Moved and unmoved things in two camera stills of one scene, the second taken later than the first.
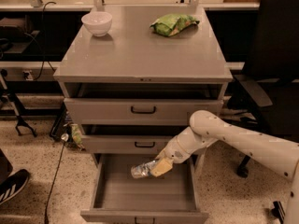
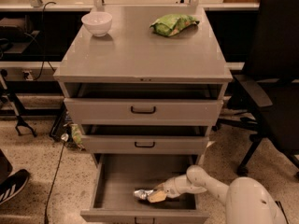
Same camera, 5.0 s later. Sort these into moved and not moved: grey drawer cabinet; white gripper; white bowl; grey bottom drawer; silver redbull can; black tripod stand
Moved: silver redbull can; white gripper
Not moved: grey bottom drawer; white bowl; black tripod stand; grey drawer cabinet
